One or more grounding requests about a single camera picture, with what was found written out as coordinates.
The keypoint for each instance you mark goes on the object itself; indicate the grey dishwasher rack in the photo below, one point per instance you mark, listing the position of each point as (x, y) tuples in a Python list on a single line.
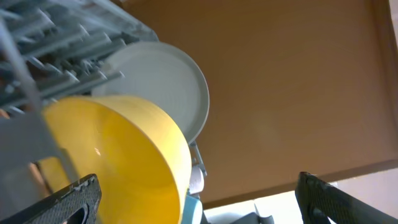
[(51, 50)]

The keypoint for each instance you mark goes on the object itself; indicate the light blue cup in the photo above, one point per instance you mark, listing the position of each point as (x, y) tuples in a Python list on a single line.
[(193, 210)]

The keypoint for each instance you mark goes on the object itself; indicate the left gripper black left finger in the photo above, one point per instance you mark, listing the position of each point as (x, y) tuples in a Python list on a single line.
[(75, 203)]

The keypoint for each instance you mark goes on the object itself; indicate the grey round plate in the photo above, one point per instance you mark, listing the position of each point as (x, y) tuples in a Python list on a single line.
[(164, 75)]

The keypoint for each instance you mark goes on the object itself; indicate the yellow bowl with food scraps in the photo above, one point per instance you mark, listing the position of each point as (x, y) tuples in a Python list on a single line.
[(136, 150)]

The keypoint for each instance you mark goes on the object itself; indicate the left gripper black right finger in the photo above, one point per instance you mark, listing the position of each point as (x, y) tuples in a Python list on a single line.
[(320, 202)]

